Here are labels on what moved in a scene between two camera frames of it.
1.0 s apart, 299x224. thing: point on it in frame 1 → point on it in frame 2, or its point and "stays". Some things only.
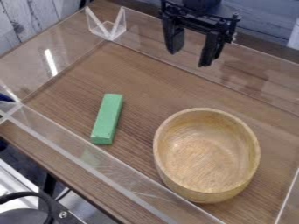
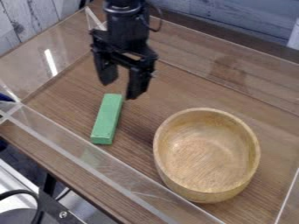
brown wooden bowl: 207,153 stays
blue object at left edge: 4,97 stays
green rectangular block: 107,119 stays
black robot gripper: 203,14 → 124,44
